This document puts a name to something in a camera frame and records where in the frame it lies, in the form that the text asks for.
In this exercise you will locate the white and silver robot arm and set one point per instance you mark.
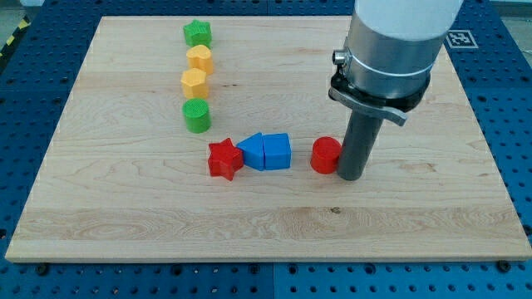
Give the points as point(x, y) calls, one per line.
point(385, 63)

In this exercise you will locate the blue triangle block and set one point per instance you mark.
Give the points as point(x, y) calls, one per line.
point(253, 151)

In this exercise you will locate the red star block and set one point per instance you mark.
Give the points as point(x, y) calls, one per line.
point(225, 159)

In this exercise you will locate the green star block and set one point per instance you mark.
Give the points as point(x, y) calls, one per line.
point(198, 33)

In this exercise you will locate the blue cube block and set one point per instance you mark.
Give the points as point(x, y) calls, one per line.
point(277, 151)

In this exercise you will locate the red cylinder block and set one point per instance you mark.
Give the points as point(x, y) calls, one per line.
point(325, 155)

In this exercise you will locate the green cylinder block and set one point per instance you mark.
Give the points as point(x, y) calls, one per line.
point(196, 115)

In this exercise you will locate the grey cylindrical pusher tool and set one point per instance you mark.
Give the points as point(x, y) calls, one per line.
point(361, 133)

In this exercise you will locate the yellow hexagon block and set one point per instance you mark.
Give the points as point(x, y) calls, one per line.
point(194, 84)

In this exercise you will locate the yellow heart block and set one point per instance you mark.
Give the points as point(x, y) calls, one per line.
point(200, 57)

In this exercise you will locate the wooden board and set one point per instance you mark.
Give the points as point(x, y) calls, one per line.
point(123, 180)

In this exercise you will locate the white fiducial marker tag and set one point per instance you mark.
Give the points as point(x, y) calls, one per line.
point(461, 39)

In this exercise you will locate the black board clamp left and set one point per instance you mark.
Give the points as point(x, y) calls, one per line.
point(42, 269)

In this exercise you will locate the black board clamp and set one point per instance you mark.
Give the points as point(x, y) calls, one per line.
point(42, 269)
point(503, 266)

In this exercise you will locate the black board clamp right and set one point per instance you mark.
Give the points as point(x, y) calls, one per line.
point(503, 266)

